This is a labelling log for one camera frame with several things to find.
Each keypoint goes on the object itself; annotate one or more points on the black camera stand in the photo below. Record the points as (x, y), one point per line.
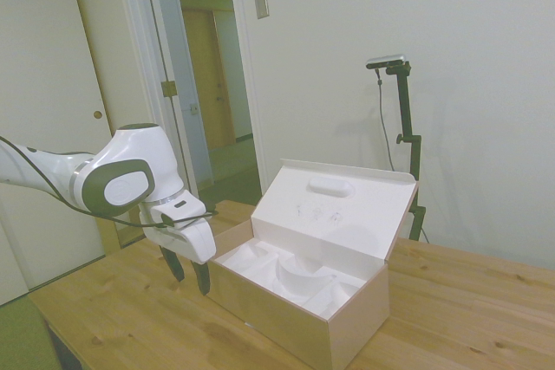
(409, 144)

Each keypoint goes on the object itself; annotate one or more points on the grey exterior camera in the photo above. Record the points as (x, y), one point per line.
(386, 61)

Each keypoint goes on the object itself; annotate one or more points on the open white door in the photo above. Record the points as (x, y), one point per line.
(173, 62)

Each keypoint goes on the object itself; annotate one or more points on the beige wall switch plate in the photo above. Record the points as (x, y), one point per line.
(261, 3)

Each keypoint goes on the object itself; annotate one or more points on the brass door hinge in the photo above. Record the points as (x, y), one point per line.
(168, 88)

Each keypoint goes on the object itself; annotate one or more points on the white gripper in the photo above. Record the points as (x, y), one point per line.
(186, 235)

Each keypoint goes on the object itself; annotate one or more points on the wooden hallway door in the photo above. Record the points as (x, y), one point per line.
(208, 79)

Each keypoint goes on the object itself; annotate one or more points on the beige cardboard box with lid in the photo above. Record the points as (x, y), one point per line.
(310, 253)

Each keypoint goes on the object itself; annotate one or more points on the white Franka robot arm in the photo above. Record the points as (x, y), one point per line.
(126, 157)

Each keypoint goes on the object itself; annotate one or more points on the white closet door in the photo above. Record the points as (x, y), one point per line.
(43, 84)

